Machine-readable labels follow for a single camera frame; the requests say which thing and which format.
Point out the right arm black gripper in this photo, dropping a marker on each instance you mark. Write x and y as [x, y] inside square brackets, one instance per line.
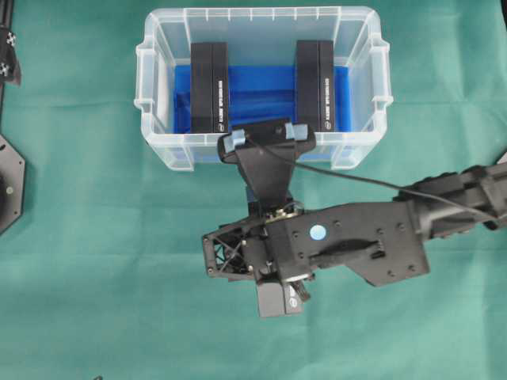
[377, 241]

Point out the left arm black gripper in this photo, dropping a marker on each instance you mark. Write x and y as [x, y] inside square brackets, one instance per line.
[10, 66]

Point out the black box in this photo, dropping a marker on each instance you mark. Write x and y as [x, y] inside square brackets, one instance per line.
[277, 299]
[209, 88]
[314, 84]

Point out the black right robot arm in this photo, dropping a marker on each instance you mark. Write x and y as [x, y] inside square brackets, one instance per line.
[451, 203]

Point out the clear plastic storage case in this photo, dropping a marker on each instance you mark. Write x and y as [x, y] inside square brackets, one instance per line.
[263, 37]

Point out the blue foam insert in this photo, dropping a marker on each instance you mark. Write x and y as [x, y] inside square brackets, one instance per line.
[259, 93]

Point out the green table cloth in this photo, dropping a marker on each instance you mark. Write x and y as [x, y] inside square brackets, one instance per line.
[103, 274]

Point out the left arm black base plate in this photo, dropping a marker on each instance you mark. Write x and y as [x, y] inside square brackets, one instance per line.
[12, 184]

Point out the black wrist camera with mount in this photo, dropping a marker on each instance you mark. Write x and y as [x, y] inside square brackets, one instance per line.
[265, 153]

